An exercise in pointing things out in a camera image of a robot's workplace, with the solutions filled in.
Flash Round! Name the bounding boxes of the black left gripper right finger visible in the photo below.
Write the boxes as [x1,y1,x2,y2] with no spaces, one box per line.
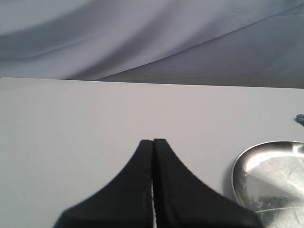
[152,139,259,228]

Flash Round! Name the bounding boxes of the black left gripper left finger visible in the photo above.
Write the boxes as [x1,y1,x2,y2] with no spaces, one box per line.
[54,140,153,228]

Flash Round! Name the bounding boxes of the grey-blue fleece towel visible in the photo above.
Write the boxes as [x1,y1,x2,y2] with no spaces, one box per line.
[295,114,304,125]

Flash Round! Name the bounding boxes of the round stainless steel plate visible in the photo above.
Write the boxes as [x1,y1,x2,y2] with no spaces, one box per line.
[231,141,304,213]

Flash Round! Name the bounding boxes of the white backdrop curtain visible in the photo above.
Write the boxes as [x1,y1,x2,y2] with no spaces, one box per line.
[0,0,304,88]

